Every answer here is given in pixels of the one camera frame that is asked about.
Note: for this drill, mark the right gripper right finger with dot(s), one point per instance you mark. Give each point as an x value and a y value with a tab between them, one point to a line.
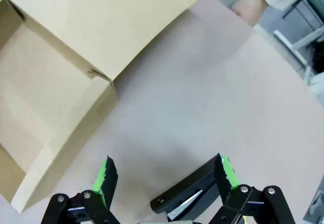
227	178

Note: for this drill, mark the person's left hand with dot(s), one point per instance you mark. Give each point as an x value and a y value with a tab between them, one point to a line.
249	8

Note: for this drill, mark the grey metal shelf frame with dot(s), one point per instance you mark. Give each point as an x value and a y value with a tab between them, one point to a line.
303	3

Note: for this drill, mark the black stapler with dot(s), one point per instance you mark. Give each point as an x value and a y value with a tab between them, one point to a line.
182	191

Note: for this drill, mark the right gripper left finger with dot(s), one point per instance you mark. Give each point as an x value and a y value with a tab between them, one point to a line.
106	183

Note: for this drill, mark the brown cardboard box with lid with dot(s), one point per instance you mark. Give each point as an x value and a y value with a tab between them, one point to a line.
88	18

